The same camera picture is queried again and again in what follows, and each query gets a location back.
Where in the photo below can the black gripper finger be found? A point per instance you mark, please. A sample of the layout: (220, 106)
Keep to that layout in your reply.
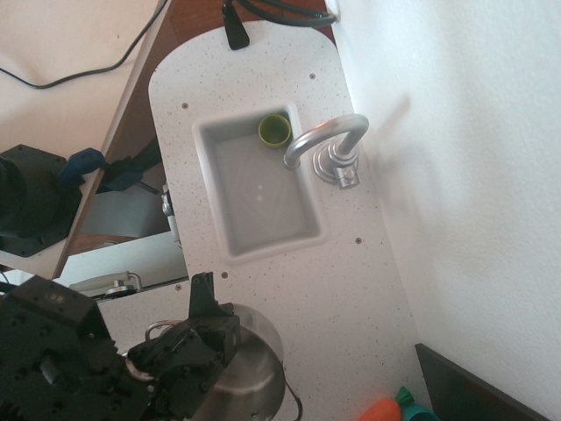
(203, 305)

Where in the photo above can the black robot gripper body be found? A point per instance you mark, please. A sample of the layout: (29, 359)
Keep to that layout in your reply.
(184, 363)

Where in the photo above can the stainless steel pot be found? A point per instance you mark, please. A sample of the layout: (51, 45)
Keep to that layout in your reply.
(254, 384)

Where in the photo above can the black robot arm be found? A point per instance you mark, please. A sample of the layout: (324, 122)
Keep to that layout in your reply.
(59, 362)

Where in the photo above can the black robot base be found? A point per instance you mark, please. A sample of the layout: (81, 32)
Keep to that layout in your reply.
(36, 212)

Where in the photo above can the silver cabinet knob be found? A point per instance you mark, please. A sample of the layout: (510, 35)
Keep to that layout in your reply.
(167, 204)

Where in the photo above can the grey toy sink basin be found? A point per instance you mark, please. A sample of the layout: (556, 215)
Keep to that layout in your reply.
(259, 208)

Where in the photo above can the blue clamp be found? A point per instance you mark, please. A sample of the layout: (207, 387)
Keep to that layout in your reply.
(117, 176)

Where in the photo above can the green plastic cup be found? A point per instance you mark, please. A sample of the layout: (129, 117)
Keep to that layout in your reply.
(274, 130)

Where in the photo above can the silver toy faucet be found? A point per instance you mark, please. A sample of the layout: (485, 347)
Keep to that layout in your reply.
(336, 158)

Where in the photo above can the orange toy carrot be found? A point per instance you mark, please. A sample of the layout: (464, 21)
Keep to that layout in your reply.
(386, 409)

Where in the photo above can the teal plastic toy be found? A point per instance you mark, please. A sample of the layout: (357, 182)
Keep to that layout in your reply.
(410, 409)

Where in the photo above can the black strap clip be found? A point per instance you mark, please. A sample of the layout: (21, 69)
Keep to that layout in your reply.
(236, 34)

